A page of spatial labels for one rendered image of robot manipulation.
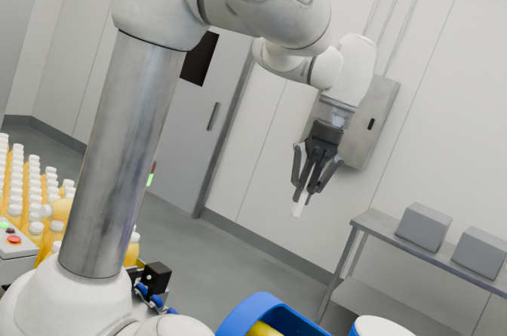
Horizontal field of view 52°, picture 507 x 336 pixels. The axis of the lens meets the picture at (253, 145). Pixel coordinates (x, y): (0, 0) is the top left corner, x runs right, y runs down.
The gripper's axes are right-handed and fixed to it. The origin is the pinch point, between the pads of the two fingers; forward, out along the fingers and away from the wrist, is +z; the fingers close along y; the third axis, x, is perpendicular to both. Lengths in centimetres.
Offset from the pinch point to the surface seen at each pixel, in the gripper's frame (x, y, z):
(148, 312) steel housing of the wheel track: 34, -21, 56
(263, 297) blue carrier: 0.1, 0.2, 25.7
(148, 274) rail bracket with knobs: 49, -23, 51
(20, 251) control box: 20, -60, 40
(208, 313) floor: 207, 44, 147
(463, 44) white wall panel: 281, 187, -95
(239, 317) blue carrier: -6.2, -5.9, 29.0
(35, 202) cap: 58, -65, 41
